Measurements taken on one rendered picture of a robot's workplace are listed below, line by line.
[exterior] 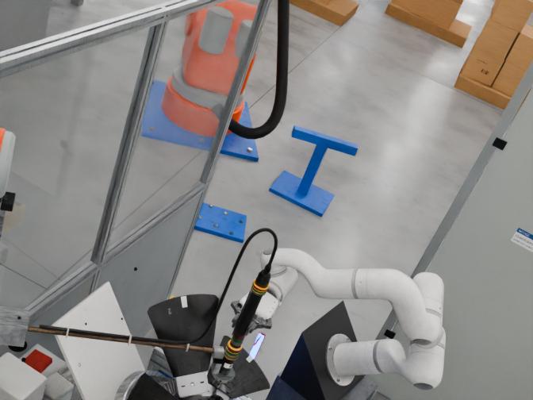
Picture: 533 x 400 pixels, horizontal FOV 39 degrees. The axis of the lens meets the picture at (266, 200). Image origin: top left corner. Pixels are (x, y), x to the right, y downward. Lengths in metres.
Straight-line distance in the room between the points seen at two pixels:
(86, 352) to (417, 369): 1.08
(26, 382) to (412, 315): 1.22
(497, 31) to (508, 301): 5.74
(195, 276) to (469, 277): 1.67
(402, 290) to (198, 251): 2.78
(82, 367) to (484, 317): 2.34
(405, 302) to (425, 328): 0.09
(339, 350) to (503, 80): 6.95
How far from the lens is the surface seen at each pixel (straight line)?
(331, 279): 2.20
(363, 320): 4.84
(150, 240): 3.29
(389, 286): 2.15
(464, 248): 3.82
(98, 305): 2.27
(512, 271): 3.83
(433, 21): 11.08
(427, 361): 2.59
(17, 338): 2.09
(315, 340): 2.74
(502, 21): 9.25
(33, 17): 6.51
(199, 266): 4.68
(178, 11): 2.49
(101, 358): 2.28
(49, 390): 2.63
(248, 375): 2.46
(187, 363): 2.23
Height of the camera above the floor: 2.88
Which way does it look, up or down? 31 degrees down
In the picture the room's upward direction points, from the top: 22 degrees clockwise
